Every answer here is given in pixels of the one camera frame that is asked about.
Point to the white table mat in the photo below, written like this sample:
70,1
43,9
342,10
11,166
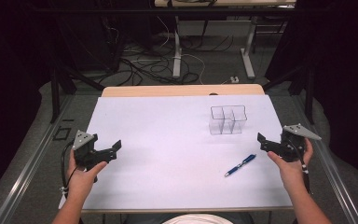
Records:
167,149

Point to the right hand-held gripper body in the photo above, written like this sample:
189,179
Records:
293,143

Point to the person's right hand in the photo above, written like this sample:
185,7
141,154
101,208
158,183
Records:
290,172

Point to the clear acrylic pen holder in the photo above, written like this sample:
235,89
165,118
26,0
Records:
228,119

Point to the white desk with metal legs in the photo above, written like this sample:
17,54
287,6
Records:
177,56

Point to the white power plug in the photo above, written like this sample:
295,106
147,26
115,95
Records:
234,79

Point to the black curtain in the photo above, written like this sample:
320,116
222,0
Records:
9,77
345,77

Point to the person's left hand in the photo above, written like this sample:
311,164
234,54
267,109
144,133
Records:
82,179

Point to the blue ballpoint pen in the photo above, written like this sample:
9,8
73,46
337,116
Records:
240,165

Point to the aluminium floor rail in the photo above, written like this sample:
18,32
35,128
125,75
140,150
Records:
335,180
21,174

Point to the black metal stand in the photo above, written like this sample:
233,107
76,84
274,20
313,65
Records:
55,93
308,90

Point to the wooden table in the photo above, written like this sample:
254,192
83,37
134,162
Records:
180,90

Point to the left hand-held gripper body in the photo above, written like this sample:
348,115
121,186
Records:
85,152

